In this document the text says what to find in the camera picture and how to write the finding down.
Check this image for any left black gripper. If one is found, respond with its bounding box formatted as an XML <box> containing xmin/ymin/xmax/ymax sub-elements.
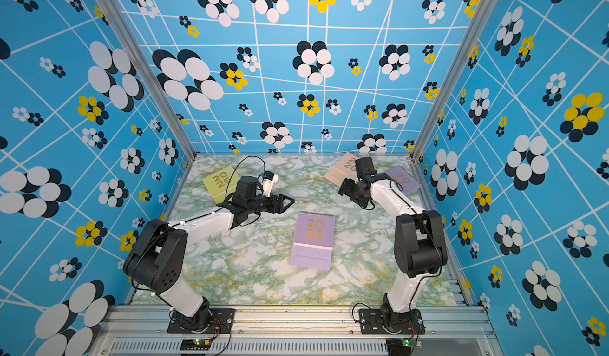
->
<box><xmin>247</xmin><ymin>193</ymin><xmax>295</xmax><ymax>215</ymax></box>

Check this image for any pink calendar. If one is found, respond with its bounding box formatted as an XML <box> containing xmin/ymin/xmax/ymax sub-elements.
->
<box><xmin>324</xmin><ymin>152</ymin><xmax>359</xmax><ymax>187</ymax></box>

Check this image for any purple calendar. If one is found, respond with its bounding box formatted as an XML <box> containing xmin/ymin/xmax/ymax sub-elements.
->
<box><xmin>289</xmin><ymin>212</ymin><xmax>336</xmax><ymax>270</ymax></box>
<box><xmin>385</xmin><ymin>166</ymin><xmax>421</xmax><ymax>195</ymax></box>

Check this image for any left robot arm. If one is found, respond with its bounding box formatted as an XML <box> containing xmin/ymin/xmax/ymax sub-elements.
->
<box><xmin>123</xmin><ymin>172</ymin><xmax>295</xmax><ymax>333</ymax></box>

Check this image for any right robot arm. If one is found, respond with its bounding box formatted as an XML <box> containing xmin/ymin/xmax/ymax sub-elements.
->
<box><xmin>339</xmin><ymin>157</ymin><xmax>448</xmax><ymax>335</ymax></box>

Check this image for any green desk calendar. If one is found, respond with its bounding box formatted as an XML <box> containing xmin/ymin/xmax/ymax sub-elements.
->
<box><xmin>203</xmin><ymin>166</ymin><xmax>240</xmax><ymax>204</ymax></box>

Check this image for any right green circuit board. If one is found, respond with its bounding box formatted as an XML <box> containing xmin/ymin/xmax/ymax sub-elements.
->
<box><xmin>386</xmin><ymin>339</ymin><xmax>422</xmax><ymax>356</ymax></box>

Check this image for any green circuit board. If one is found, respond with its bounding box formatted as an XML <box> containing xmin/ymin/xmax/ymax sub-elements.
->
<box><xmin>180</xmin><ymin>339</ymin><xmax>212</xmax><ymax>351</ymax></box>
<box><xmin>386</xmin><ymin>339</ymin><xmax>422</xmax><ymax>356</ymax></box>

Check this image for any left green circuit board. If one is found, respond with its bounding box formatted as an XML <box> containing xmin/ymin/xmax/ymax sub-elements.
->
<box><xmin>180</xmin><ymin>339</ymin><xmax>212</xmax><ymax>351</ymax></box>

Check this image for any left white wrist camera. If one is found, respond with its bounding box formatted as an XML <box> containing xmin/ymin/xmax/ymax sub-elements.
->
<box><xmin>262</xmin><ymin>170</ymin><xmax>278</xmax><ymax>197</ymax></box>

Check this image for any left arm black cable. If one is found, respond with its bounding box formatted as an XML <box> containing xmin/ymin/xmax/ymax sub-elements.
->
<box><xmin>223</xmin><ymin>155</ymin><xmax>266</xmax><ymax>205</ymax></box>

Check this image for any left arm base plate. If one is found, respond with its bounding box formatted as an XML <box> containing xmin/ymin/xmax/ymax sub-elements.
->
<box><xmin>167</xmin><ymin>308</ymin><xmax>236</xmax><ymax>335</ymax></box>

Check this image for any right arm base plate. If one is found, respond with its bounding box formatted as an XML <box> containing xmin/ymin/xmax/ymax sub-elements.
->
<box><xmin>356</xmin><ymin>308</ymin><xmax>426</xmax><ymax>336</ymax></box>

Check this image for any aluminium front rail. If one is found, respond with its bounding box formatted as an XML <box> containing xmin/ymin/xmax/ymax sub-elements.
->
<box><xmin>90</xmin><ymin>305</ymin><xmax>503</xmax><ymax>355</ymax></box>

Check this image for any right aluminium corner post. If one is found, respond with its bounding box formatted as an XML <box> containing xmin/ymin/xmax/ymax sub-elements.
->
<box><xmin>412</xmin><ymin>0</ymin><xmax>498</xmax><ymax>162</ymax></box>

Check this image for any aluminium corner post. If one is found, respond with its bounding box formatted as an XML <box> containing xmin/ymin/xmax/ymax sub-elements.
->
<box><xmin>96</xmin><ymin>0</ymin><xmax>197</xmax><ymax>162</ymax></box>
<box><xmin>412</xmin><ymin>0</ymin><xmax>498</xmax><ymax>162</ymax></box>

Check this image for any left aluminium corner post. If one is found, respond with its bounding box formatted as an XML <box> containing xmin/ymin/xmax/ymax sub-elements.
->
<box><xmin>96</xmin><ymin>0</ymin><xmax>197</xmax><ymax>162</ymax></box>

